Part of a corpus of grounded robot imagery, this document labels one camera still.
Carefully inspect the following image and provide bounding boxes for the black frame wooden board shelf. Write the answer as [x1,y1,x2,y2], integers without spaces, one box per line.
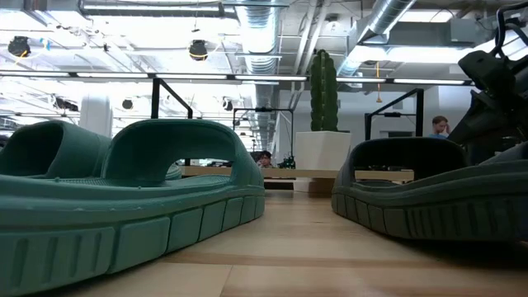
[150,78,425,183]

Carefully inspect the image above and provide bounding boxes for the tall green cactus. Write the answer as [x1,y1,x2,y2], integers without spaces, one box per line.
[309,49,340,133]

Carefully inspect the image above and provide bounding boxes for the long linear ceiling light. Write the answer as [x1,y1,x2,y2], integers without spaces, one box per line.
[0,70,468,86]

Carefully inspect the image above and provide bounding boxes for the green rubber slide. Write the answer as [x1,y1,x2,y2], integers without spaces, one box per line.
[0,120,183,182]
[0,118,266,296]

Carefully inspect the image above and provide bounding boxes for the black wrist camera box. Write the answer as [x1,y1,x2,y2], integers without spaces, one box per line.
[457,49,517,95]

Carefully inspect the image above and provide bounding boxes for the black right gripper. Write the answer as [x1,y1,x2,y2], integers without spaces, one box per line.
[447,78,528,146]

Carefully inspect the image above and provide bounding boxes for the white round column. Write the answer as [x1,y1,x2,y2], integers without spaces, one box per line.
[78,93,114,139]

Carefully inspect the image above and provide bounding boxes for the black ceiling spotlight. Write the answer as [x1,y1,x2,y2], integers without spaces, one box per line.
[188,39,210,63]
[7,35,32,59]

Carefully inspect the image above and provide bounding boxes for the silver ribbed ceiling duct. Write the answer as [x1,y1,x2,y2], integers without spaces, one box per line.
[235,0,282,150]
[337,0,417,78]

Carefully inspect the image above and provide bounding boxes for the person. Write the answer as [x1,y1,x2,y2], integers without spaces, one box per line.
[257,150,274,169]
[427,115,452,139]

